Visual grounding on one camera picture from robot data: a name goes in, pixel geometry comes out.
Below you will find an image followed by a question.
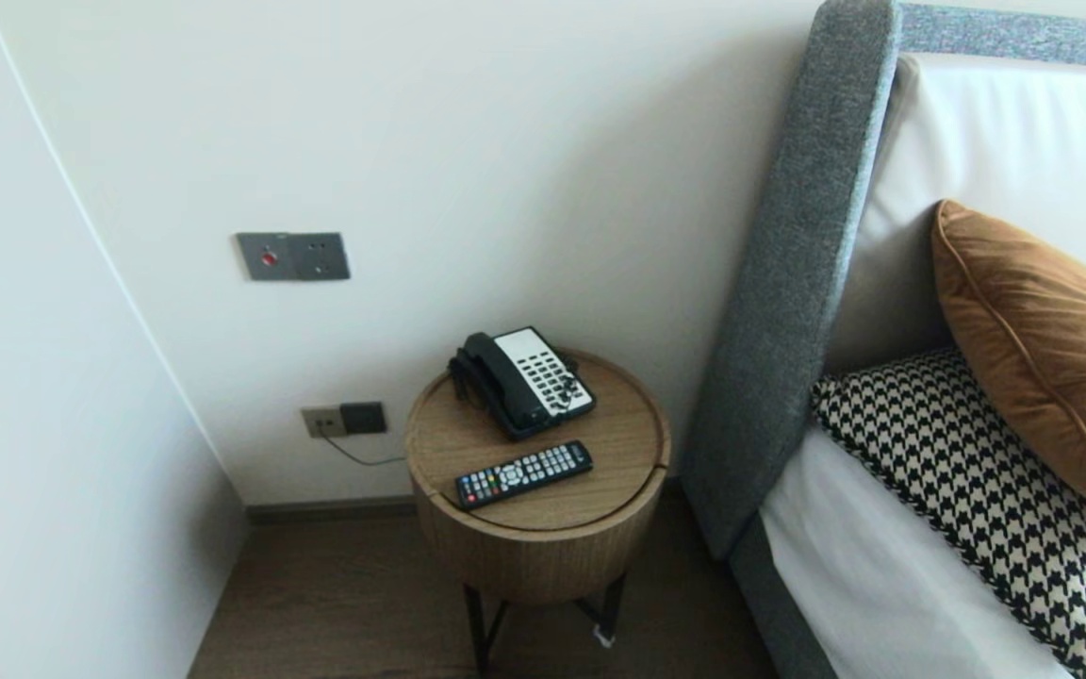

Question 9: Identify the thin black wall wire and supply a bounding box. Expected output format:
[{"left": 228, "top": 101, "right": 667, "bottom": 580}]
[{"left": 324, "top": 434, "right": 409, "bottom": 468}]

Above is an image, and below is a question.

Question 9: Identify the white bed sheet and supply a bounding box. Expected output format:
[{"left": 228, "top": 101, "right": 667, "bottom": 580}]
[{"left": 758, "top": 424, "right": 1081, "bottom": 679}]

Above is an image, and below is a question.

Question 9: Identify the black telephone cord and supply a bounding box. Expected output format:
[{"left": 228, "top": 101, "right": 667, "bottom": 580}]
[{"left": 551, "top": 374, "right": 587, "bottom": 415}]

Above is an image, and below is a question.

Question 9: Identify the round wooden side table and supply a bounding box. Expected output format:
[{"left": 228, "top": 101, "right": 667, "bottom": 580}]
[{"left": 406, "top": 349, "right": 672, "bottom": 675}]

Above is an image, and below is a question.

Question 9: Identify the white padded headboard cushion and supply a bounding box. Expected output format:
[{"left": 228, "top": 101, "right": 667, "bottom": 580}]
[{"left": 826, "top": 52, "right": 1086, "bottom": 373}]

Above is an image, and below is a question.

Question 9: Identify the round wooden bedside table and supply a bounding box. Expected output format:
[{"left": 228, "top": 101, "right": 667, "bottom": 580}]
[{"left": 411, "top": 462, "right": 672, "bottom": 604}]

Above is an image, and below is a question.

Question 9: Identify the black and white desk telephone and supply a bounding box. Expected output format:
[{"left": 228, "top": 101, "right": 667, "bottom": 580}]
[{"left": 449, "top": 326, "right": 598, "bottom": 441}]

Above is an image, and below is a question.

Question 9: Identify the beige wall socket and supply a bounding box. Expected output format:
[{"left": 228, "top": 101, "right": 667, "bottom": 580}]
[{"left": 303, "top": 406, "right": 348, "bottom": 439}]

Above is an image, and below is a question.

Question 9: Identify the black remote control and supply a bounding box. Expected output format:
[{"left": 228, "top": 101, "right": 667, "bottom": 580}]
[{"left": 454, "top": 440, "right": 594, "bottom": 512}]

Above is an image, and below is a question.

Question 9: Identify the orange velvet cushion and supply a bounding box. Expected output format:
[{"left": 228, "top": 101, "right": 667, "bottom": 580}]
[{"left": 930, "top": 198, "right": 1086, "bottom": 527}]

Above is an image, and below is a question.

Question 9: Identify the brown wooden baseboard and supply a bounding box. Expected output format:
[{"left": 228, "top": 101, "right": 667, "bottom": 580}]
[{"left": 246, "top": 495, "right": 417, "bottom": 525}]

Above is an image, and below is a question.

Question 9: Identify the grey upholstered headboard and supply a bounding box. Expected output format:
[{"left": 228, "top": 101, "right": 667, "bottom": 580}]
[{"left": 680, "top": 0, "right": 1086, "bottom": 679}]

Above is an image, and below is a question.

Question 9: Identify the dark grey wall switch panel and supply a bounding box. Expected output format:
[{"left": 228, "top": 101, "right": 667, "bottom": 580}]
[{"left": 236, "top": 232, "right": 353, "bottom": 282}]

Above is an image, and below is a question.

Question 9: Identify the black white houndstooth cushion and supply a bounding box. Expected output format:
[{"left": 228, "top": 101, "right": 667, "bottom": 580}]
[{"left": 812, "top": 347, "right": 1086, "bottom": 679}]

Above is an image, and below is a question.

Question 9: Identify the black telephone handset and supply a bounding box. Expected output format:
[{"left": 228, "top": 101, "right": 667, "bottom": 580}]
[{"left": 456, "top": 332, "right": 553, "bottom": 438}]

